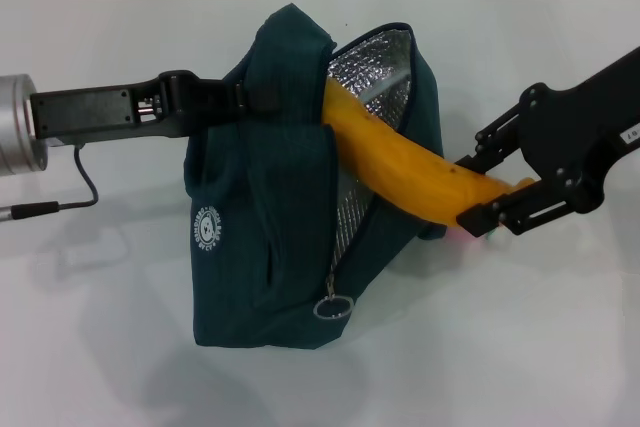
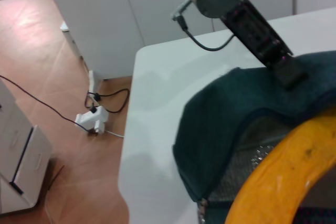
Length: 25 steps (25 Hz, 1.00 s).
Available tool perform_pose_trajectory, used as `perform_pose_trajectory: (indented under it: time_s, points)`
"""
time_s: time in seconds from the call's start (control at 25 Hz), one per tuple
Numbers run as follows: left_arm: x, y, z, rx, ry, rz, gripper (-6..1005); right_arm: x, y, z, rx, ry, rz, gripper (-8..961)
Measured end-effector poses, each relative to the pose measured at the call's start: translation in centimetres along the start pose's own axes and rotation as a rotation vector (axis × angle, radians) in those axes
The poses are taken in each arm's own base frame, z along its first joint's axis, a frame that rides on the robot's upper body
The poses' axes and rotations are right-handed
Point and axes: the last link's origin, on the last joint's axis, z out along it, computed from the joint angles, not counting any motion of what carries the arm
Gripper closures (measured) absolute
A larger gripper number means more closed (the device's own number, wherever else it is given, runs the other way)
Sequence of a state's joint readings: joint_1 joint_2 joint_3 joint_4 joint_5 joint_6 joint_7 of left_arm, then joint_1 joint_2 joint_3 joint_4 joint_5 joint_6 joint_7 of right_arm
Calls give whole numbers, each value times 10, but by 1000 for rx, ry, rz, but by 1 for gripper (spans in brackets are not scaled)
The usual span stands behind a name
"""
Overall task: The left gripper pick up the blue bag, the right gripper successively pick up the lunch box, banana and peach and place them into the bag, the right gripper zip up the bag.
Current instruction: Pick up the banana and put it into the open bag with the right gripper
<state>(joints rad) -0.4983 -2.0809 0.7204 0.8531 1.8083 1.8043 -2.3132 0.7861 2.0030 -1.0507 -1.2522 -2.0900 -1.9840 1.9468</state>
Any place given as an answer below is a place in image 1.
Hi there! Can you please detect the yellow banana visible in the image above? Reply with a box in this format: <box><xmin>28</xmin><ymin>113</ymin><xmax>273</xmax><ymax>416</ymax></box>
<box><xmin>319</xmin><ymin>76</ymin><xmax>539</xmax><ymax>226</ymax></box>

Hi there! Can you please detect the pink peach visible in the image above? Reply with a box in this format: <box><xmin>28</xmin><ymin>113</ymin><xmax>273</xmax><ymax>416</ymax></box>
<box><xmin>446</xmin><ymin>225</ymin><xmax>512</xmax><ymax>251</ymax></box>

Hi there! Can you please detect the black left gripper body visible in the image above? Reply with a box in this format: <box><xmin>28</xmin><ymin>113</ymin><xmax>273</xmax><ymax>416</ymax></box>
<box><xmin>29</xmin><ymin>69</ymin><xmax>197</xmax><ymax>144</ymax></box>

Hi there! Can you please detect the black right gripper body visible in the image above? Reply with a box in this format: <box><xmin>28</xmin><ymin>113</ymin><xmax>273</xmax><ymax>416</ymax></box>
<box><xmin>517</xmin><ymin>44</ymin><xmax>640</xmax><ymax>214</ymax></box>

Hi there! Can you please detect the dark teal insulated lunch bag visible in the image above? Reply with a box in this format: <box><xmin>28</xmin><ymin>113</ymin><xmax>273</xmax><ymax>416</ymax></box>
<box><xmin>183</xmin><ymin>4</ymin><xmax>446</xmax><ymax>351</ymax></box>

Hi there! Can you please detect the dark left arm cable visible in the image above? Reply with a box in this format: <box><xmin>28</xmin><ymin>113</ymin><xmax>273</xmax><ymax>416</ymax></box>
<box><xmin>0</xmin><ymin>144</ymin><xmax>101</xmax><ymax>223</ymax></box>

